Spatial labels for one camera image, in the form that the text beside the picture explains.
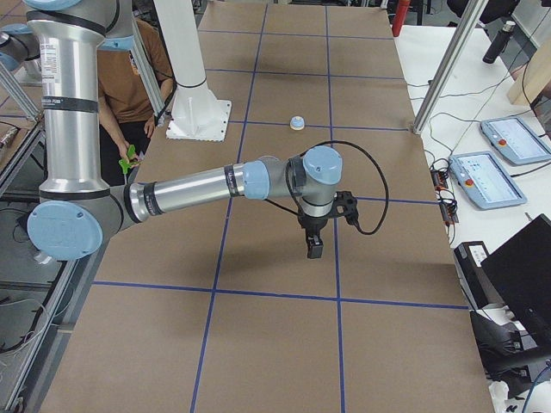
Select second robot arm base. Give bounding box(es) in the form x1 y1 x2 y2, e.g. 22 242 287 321
1 23 41 86

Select near teach pendant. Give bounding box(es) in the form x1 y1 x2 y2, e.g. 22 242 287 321
449 151 527 210

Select usb hub with cables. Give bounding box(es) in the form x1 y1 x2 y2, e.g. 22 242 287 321
430 158 459 227

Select person in brown shirt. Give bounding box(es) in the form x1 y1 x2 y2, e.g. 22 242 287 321
97 19 176 182

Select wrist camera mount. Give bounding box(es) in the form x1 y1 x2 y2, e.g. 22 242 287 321
328 191 359 227

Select aluminium frame post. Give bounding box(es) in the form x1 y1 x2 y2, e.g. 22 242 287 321
412 0 488 135

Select red cylinder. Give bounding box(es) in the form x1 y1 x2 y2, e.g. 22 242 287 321
392 0 411 37

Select black power box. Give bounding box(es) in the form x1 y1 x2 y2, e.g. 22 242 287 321
453 241 505 310

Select black laptop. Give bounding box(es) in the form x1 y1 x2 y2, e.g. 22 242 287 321
481 214 550 346

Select teach pendant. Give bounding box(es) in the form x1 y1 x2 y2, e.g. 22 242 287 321
449 151 527 210
480 116 550 165

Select green scissors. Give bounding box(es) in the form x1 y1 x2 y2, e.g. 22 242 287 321
119 145 140 175

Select blue wooden call bell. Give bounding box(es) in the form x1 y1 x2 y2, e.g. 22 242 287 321
289 115 306 131

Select white camera mast base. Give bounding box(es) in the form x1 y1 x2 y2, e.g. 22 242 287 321
154 0 232 142

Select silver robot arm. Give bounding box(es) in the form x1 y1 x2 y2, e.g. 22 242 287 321
26 1 351 261

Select far teach pendant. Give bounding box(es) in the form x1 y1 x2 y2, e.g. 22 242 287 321
480 116 550 165

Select black water bottle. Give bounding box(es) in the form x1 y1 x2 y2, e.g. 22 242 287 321
482 20 517 64

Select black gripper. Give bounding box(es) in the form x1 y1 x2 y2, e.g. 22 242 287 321
298 213 328 259

